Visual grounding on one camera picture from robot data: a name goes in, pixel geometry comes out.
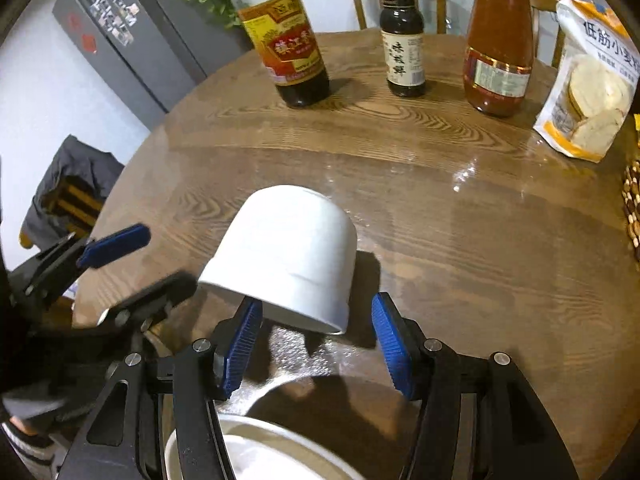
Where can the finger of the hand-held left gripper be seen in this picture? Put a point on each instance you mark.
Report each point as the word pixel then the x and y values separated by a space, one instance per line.
pixel 150 300
pixel 115 245

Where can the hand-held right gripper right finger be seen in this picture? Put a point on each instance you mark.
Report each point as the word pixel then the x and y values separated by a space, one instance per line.
pixel 392 345

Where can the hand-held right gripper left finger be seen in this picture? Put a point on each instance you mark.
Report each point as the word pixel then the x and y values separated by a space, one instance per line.
pixel 242 345

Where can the tall white straight-sided bowl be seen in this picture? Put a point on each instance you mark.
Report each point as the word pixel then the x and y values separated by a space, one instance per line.
pixel 290 250

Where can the white oval bowl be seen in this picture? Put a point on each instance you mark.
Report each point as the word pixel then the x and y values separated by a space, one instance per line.
pixel 280 460

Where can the wooden chair with jacket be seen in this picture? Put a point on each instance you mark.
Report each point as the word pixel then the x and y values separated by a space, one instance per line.
pixel 75 205

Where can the dark grey jacket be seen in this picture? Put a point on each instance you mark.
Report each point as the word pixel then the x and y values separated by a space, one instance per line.
pixel 75 170

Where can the black white striped shoe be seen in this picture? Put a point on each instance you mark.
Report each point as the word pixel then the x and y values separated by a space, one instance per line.
pixel 25 442

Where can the grey refrigerator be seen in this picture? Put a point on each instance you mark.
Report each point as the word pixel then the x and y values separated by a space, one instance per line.
pixel 150 50

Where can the fridge photo magnets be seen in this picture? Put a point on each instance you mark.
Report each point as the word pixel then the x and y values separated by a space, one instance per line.
pixel 110 10

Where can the vinegar bottle with yellow cap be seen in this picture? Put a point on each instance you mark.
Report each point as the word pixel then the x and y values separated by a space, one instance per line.
pixel 295 50

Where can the wooden bead trivet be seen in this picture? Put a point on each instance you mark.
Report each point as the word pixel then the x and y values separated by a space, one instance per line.
pixel 632 200

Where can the small dark soy sauce bottle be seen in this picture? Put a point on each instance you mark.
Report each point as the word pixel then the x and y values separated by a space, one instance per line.
pixel 405 55

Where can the red sauce bottle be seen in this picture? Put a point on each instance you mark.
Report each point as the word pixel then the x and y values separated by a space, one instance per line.
pixel 497 70

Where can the flour bag with pancake print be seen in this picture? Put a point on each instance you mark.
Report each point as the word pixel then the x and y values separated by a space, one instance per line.
pixel 590 95

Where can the yellow packet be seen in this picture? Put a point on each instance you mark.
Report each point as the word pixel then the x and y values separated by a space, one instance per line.
pixel 637 127

